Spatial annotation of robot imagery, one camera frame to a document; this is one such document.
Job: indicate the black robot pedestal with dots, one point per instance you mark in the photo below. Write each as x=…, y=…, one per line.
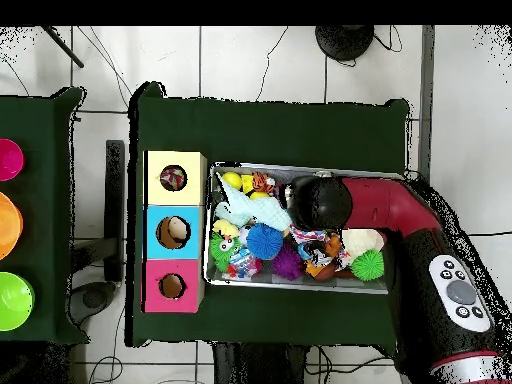
x=260, y=368

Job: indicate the green spiky monster toy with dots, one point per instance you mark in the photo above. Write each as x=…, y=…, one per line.
x=220, y=254

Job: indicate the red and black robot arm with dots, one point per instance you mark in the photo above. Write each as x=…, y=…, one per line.
x=384, y=204

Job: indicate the purple knobbly ball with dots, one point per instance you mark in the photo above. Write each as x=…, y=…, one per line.
x=288, y=263

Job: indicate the grey stand base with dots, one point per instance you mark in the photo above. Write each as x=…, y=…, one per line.
x=92, y=300

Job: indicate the blue spiky rubber ball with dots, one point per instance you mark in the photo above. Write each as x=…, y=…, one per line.
x=264, y=241

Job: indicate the green plastic bowl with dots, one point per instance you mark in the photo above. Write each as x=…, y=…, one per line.
x=14, y=302

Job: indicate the orange tiger plush toy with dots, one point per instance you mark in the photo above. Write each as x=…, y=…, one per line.
x=262, y=183

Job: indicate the black round stand base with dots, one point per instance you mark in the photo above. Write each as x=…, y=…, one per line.
x=344, y=42

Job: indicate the pink plastic bowl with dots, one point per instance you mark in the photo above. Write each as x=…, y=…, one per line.
x=10, y=160

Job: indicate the yellow smooth ball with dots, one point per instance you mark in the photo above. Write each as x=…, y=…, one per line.
x=232, y=180

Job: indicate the cream waffle cloth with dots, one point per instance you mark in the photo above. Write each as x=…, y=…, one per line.
x=360, y=240

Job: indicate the wooden box with three holes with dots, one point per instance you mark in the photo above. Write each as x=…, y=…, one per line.
x=192, y=192

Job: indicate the green spiky rubber ball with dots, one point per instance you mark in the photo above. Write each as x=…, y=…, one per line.
x=368, y=266

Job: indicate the black pole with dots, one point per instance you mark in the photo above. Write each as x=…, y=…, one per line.
x=64, y=48

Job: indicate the shallow clear mesh bin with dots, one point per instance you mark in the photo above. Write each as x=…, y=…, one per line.
x=300, y=286

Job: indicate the black upright panel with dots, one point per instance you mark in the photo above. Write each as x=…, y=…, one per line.
x=114, y=208

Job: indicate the dark green table cloth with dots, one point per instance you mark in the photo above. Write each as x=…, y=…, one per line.
x=260, y=132
x=44, y=120

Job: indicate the light blue waffle cloth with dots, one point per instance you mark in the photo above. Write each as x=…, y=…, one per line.
x=264, y=212

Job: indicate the orange plastic bowl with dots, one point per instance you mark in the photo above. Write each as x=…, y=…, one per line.
x=8, y=226

